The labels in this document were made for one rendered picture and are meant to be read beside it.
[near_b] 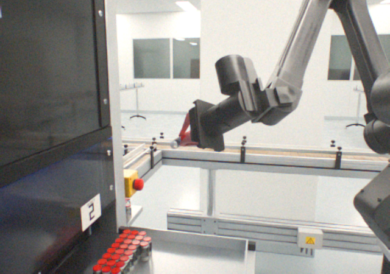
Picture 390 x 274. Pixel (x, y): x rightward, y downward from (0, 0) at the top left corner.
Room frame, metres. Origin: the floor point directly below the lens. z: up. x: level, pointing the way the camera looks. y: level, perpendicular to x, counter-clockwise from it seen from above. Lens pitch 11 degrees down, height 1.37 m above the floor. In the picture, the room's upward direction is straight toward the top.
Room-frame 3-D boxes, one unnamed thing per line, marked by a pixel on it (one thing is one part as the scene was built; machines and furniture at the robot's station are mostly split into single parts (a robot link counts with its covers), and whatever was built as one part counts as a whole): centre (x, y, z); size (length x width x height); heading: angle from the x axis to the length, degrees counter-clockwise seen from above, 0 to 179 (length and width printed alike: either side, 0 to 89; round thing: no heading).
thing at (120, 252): (0.67, 0.18, 0.90); 0.18 x 0.02 x 0.05; 168
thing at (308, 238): (1.41, -0.60, 0.50); 0.12 x 0.05 x 0.09; 78
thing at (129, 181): (0.93, 0.23, 0.99); 0.08 x 0.07 x 0.07; 78
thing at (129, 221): (0.96, 0.27, 0.87); 0.14 x 0.13 x 0.02; 78
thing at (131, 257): (0.66, 0.16, 0.90); 0.18 x 0.02 x 0.05; 168
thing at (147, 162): (1.24, 0.31, 0.92); 0.69 x 0.16 x 0.16; 168
